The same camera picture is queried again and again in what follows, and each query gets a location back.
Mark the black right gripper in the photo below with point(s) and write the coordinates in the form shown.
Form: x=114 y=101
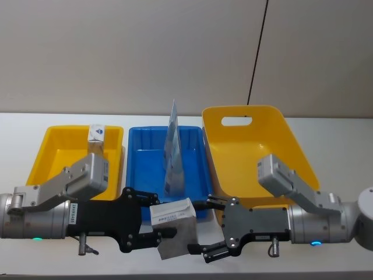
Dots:
x=256 y=221

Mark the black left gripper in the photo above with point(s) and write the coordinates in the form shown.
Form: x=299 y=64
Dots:
x=102 y=218

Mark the grey white foil packet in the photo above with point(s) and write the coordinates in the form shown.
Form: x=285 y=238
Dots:
x=175 y=230

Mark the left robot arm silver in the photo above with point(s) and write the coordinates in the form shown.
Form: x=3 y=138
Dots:
x=43 y=221

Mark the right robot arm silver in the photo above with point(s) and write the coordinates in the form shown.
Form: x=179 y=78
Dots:
x=320 y=224

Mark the blue rectangular plastic bin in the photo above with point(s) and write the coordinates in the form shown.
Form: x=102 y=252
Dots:
x=148 y=169

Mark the blue white standing pouch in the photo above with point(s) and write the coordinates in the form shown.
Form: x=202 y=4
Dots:
x=175 y=163

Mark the brown packet with white top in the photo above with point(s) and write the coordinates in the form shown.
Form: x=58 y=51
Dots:
x=96 y=140

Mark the yellow rectangular plastic bin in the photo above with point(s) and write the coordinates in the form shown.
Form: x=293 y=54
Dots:
x=67 y=163

